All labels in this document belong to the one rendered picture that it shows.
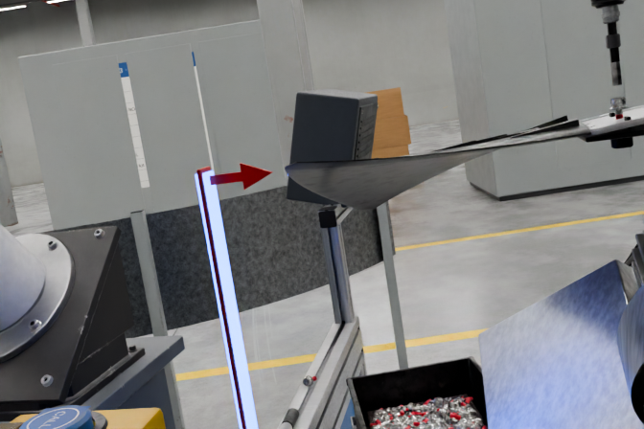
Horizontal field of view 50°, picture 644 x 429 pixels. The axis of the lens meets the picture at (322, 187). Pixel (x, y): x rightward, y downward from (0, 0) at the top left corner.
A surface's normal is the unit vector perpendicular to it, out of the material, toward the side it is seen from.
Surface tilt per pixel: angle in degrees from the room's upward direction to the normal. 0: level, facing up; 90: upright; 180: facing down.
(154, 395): 90
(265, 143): 90
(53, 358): 42
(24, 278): 91
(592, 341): 55
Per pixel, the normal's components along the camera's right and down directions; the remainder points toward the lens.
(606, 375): -0.83, -0.40
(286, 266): 0.54, 0.03
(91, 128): 0.00, 0.13
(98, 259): -0.28, -0.62
